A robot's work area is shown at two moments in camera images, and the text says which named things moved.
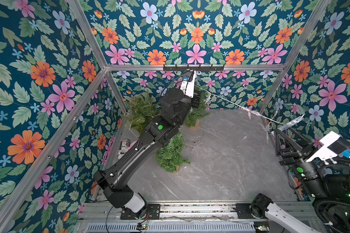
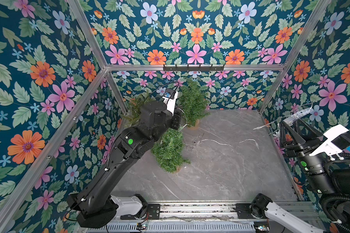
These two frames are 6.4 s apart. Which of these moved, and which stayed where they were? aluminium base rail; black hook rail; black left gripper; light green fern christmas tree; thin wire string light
Moved: black left gripper; thin wire string light
Stayed: aluminium base rail; light green fern christmas tree; black hook rail
